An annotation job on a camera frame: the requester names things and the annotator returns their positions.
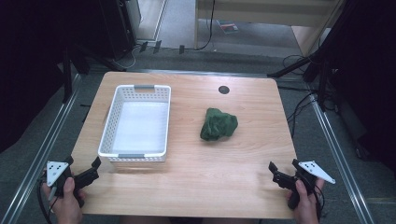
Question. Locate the person's right hand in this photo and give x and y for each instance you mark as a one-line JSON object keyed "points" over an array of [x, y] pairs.
{"points": [[306, 208]]}

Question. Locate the light wooden furniture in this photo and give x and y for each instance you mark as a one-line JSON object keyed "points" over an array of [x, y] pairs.
{"points": [[264, 12]]}

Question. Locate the white plastic basket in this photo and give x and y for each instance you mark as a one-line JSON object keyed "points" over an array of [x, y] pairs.
{"points": [[140, 127]]}

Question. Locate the colourful booklet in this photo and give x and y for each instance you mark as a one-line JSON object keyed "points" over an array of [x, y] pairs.
{"points": [[228, 27]]}

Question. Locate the black cabinet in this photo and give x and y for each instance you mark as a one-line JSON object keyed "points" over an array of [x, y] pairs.
{"points": [[120, 25]]}

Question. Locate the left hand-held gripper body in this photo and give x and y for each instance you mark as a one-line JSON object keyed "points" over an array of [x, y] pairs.
{"points": [[56, 171]]}

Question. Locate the dark curtain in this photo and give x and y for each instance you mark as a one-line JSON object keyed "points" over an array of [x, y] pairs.
{"points": [[370, 77], [28, 62]]}

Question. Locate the metal floor rail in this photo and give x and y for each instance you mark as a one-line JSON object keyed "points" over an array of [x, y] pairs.
{"points": [[40, 155], [339, 155]]}

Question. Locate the green cloth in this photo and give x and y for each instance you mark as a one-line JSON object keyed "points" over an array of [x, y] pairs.
{"points": [[218, 124]]}

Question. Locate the small black floor bracket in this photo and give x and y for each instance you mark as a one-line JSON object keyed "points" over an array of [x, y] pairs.
{"points": [[181, 49], [143, 46], [157, 46]]}

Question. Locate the black tripod stand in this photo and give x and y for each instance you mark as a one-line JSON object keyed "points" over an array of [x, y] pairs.
{"points": [[292, 67]]}

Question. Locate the person's left hand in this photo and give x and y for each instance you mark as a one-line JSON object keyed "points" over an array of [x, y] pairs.
{"points": [[67, 205]]}

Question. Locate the black metal stand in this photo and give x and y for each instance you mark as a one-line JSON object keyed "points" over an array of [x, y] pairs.
{"points": [[67, 74]]}

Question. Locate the black round table grommet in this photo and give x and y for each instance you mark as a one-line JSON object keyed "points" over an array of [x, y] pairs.
{"points": [[223, 90]]}

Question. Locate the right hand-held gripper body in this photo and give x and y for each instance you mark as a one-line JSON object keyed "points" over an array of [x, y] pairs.
{"points": [[314, 170]]}

